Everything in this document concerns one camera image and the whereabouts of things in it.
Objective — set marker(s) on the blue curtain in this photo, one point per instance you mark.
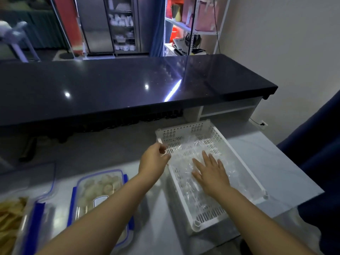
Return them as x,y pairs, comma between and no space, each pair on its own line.
158,29

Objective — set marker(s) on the narrow pink gift bag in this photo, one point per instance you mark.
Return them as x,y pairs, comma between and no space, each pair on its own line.
188,11

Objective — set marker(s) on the red bucket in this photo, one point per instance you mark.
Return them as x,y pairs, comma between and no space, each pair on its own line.
175,33

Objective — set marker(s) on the white perforated plastic basket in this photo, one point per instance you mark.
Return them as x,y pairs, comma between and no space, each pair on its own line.
186,207

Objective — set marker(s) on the bag of pale round snacks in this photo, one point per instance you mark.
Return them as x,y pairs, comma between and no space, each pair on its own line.
239,180

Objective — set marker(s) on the person's left forearm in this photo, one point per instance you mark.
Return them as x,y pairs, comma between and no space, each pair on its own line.
101,223

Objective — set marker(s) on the teal skirted table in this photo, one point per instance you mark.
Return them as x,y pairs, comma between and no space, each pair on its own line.
39,29

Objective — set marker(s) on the white wall socket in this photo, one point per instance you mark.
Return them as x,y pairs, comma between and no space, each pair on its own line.
263,125

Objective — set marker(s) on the person's right forearm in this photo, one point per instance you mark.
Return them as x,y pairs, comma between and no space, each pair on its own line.
265,228

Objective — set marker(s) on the white flat mop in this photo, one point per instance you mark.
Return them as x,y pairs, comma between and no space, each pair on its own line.
98,57

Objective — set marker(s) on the wide pink gift bag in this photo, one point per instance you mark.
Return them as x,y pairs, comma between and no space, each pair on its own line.
207,17

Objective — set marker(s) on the pile of pale food cubes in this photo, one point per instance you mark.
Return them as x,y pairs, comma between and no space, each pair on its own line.
106,185

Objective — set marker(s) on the group of white dishes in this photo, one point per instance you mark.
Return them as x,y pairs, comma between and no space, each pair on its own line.
122,21

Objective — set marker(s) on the person's right hand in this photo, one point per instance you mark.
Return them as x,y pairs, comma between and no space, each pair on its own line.
212,180

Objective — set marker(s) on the clear lid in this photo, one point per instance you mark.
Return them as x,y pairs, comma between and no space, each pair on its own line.
87,180
39,177

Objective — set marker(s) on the black top bar counter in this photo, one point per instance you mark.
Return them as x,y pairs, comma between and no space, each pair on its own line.
106,84

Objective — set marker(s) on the pale plastic serving cart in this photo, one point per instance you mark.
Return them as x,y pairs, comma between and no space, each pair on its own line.
16,37

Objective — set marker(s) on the white small appliance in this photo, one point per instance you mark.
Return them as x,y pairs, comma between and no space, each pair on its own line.
178,45

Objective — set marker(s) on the black cylindrical canister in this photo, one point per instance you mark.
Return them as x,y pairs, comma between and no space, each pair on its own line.
28,150

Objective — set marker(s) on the clear blue-clipped plastic container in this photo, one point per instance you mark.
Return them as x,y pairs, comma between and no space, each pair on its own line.
71,207
34,223

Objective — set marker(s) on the red gift box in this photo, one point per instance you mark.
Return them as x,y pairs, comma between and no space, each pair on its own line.
170,5

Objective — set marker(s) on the red standing banner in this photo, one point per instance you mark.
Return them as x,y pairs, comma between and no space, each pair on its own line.
69,21

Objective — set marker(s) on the person's left hand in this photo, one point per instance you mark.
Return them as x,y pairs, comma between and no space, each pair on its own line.
152,164

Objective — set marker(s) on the stainless steel dish cabinet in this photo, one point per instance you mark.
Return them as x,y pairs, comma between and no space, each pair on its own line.
93,26

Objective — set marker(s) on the black small appliance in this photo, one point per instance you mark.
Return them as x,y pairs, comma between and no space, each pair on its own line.
193,42

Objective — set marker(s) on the white metal shelf rack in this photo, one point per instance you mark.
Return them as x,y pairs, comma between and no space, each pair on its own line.
178,23

